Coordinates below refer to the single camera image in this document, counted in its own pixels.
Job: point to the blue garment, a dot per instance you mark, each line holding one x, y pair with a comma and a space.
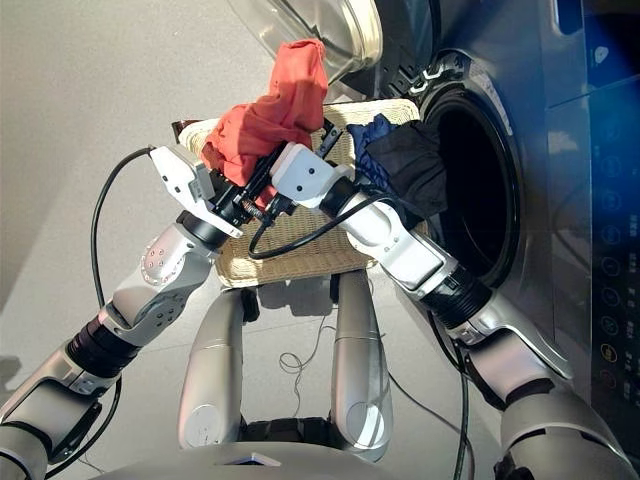
362, 150

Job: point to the red garment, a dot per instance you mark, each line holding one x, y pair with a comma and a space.
290, 100

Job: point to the dark grey garment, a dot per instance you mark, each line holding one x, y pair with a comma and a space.
415, 170

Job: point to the pale woven basket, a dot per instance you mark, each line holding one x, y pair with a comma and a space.
280, 265

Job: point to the grey washing machine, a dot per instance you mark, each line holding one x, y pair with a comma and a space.
550, 200

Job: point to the round glass washer door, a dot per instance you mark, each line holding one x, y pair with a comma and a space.
345, 35

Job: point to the round washer drum opening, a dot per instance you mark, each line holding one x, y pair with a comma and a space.
475, 190

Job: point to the black robot waist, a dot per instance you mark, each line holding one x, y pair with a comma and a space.
290, 429

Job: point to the silver robot torso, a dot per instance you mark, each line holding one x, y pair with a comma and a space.
250, 467

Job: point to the black washer control panel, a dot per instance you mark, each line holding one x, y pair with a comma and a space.
615, 250

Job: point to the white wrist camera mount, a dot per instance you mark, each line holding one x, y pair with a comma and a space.
305, 175
172, 170

